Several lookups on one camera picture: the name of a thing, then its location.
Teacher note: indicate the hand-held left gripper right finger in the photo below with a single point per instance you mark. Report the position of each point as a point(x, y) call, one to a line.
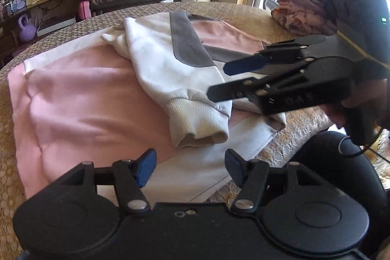
point(233, 167)

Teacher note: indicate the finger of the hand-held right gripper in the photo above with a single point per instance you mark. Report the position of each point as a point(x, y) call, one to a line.
point(243, 65)
point(228, 91)

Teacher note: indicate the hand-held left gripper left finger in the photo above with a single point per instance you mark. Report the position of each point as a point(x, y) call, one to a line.
point(146, 168)

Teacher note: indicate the pink white grey sweatshirt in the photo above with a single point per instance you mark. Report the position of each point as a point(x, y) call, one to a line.
point(85, 107)

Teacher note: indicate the stack of folded clothes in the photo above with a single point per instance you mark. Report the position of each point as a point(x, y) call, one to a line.
point(298, 13)

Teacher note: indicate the person's right hand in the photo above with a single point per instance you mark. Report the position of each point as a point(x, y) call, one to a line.
point(365, 95)

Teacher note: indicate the person's leg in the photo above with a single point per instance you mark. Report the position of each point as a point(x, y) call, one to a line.
point(329, 162)

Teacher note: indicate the pink plastic object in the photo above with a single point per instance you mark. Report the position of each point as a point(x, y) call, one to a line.
point(84, 10)

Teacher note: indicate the white flat box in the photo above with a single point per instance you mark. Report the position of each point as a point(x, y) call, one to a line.
point(58, 27)

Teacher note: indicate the purple kettlebell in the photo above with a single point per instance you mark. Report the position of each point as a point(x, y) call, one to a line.
point(26, 31)

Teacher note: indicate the wooden television console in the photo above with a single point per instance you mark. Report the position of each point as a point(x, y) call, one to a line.
point(12, 43)

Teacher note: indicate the pink illustrated picture card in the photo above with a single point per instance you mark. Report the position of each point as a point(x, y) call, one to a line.
point(19, 1)

